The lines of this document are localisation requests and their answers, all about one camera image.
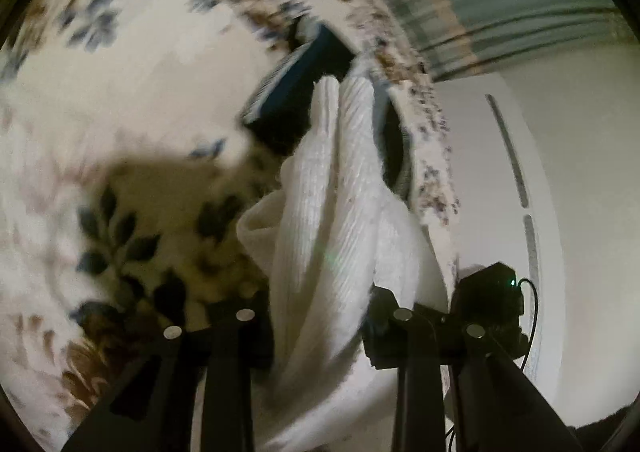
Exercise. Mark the white headboard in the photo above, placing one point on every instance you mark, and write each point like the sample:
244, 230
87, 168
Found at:
506, 210

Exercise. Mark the folded black grey striped garment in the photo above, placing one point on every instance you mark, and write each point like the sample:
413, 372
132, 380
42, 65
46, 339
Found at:
277, 114

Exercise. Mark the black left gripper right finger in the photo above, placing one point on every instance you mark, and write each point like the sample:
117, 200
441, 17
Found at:
454, 379

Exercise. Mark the right teal curtain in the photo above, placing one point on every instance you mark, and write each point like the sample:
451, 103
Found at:
465, 37

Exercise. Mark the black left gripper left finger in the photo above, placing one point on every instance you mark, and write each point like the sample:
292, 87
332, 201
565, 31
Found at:
193, 392

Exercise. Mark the white knit sweater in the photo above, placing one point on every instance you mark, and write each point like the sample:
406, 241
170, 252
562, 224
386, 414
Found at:
330, 233

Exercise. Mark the floral bed blanket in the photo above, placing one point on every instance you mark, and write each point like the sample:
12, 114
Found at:
125, 169

